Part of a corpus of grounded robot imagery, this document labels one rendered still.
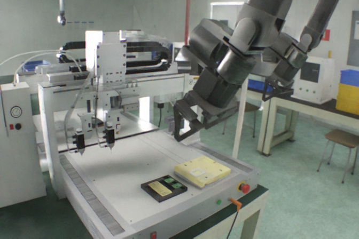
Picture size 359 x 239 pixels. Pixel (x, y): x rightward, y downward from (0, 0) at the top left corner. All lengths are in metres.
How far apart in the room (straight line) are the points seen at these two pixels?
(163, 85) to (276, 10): 0.85
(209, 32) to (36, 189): 0.94
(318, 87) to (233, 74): 2.70
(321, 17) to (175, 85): 0.72
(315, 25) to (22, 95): 1.01
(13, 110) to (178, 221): 0.70
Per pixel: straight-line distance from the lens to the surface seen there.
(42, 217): 1.07
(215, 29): 0.47
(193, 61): 0.50
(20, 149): 1.08
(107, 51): 0.91
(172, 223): 0.88
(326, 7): 0.87
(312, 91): 3.16
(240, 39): 0.42
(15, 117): 1.02
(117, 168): 1.13
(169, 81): 1.20
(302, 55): 0.87
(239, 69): 0.45
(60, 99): 0.99
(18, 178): 1.13
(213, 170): 1.05
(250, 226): 1.37
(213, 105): 0.48
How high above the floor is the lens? 1.41
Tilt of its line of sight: 16 degrees down
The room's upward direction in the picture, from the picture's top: 2 degrees clockwise
